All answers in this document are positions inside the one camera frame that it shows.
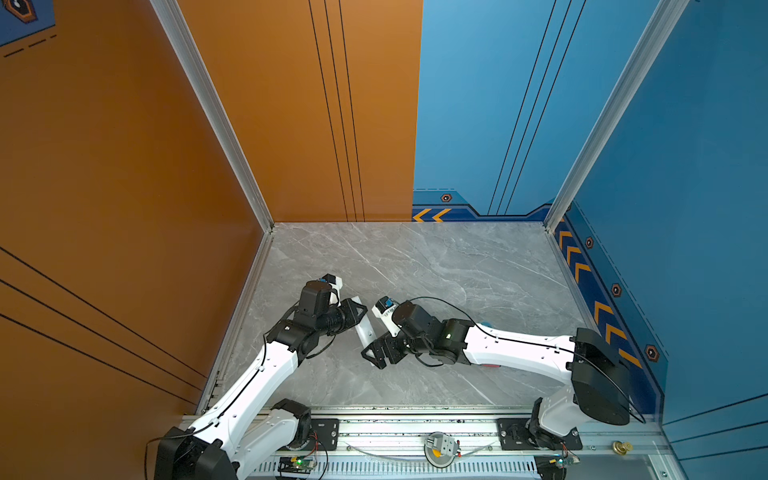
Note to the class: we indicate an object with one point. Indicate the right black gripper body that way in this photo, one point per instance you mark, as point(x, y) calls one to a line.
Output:
point(396, 348)

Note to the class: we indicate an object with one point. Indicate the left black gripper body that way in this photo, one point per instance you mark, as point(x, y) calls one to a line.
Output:
point(348, 317)

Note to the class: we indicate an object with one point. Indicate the white remote control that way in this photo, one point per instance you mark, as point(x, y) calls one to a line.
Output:
point(364, 329)

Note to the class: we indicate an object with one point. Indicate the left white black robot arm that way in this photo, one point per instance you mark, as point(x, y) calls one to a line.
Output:
point(226, 442)

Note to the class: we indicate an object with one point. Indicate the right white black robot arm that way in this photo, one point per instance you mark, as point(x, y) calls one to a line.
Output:
point(595, 381)

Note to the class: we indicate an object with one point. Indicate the round grey power socket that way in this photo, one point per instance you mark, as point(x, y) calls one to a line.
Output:
point(441, 450)

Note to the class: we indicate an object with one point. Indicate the green circuit board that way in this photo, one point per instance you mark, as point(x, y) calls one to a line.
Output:
point(296, 466)

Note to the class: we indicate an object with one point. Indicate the right small circuit board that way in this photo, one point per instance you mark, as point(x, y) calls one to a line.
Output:
point(565, 460)

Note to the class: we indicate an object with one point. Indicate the brass knob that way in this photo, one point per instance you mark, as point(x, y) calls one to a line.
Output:
point(622, 448)

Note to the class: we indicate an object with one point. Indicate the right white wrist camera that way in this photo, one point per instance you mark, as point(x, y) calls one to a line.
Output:
point(384, 310)

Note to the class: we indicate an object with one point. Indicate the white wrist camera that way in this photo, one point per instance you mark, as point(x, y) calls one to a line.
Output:
point(335, 281)
point(384, 310)

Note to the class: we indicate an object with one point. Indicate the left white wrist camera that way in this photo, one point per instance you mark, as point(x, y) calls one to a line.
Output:
point(335, 281)

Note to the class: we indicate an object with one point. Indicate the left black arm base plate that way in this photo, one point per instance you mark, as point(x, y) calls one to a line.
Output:
point(324, 430)

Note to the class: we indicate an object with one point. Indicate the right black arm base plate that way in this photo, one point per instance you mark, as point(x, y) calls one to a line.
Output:
point(513, 434)

